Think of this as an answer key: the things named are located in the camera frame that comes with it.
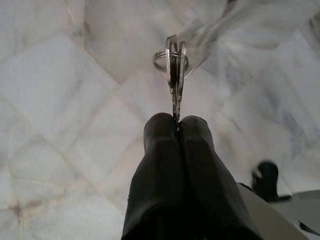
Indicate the grey robot leg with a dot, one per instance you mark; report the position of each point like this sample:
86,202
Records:
275,220

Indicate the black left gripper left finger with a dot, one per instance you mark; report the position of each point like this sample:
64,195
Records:
157,175

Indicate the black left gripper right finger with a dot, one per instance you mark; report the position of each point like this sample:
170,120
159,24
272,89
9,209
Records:
207,190

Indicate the silver key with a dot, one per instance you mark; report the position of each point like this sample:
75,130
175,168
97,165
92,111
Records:
184,62
168,62

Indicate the clear plastic key tag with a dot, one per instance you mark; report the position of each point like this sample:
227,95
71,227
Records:
200,37

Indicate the black robot foot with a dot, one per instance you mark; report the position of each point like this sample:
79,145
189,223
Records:
267,180

